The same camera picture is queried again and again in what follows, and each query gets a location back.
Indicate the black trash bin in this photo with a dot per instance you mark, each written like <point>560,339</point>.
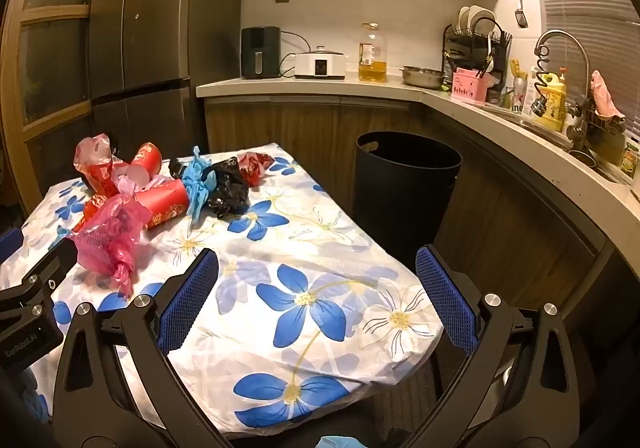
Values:
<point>400,188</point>

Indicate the black plastic bag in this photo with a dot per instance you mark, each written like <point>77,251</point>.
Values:
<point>227,190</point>

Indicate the clear oil bottle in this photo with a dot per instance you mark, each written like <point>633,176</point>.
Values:
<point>372,57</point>

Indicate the blue floral blanket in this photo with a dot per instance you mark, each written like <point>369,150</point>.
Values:
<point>300,238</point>

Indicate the steel kitchen faucet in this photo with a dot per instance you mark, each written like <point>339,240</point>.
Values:
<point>575,45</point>

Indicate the steel mixing bowl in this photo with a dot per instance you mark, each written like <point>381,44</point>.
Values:
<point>422,76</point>

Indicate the pale stone countertop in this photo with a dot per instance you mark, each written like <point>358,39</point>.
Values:
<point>500,127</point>

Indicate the dark steel refrigerator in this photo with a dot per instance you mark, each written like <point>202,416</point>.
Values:
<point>150,27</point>

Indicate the pink cloth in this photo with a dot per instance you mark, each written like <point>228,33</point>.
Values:
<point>605,97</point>

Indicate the light blue cloth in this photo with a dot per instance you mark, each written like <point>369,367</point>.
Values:
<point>342,442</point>

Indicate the wooden glass door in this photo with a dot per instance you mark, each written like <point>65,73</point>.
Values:
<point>55,17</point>

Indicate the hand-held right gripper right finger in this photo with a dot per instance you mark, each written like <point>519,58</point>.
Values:
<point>447,298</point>

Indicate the red paper cup gold rim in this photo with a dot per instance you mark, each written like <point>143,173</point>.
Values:
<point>167,202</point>

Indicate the white dishes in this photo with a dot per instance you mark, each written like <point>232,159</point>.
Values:
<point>472,17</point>

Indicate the yellow detergent bottle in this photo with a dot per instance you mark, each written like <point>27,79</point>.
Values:
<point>555,102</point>

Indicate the white electric cooker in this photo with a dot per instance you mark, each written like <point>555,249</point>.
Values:
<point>320,65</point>

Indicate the red paper cup white base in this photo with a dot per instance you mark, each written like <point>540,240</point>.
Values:
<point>148,160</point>

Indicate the yellow sponge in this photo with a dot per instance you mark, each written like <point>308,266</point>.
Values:
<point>516,67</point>

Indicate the blue plastic bag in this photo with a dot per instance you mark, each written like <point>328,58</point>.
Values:
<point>197,183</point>

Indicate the green label jar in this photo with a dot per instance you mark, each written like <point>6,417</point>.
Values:
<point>631,157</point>

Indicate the red plastic bag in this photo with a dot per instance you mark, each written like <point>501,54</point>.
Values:
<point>90,210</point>
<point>100,176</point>

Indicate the green drink can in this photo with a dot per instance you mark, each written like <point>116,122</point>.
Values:
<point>517,95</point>

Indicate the large pink plastic bag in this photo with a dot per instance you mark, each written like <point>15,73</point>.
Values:
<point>107,238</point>

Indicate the small pink plastic bag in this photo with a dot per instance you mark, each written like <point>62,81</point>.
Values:
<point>92,150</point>

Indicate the pink plastic basket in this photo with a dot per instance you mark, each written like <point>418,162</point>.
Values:
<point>470,86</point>

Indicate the small green bowl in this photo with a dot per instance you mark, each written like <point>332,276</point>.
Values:
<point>582,158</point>

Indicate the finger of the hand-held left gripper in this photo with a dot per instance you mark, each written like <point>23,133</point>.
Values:
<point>50,264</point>
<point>10,242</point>

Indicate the red foil wrapper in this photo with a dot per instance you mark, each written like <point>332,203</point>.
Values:
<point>255,165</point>

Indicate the steel kitchen sink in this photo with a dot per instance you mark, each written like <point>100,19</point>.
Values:
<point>550,132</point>

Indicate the black air fryer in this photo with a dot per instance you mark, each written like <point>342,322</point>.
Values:
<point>260,52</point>

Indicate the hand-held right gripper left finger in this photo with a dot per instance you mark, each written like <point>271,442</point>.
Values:
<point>187,303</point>

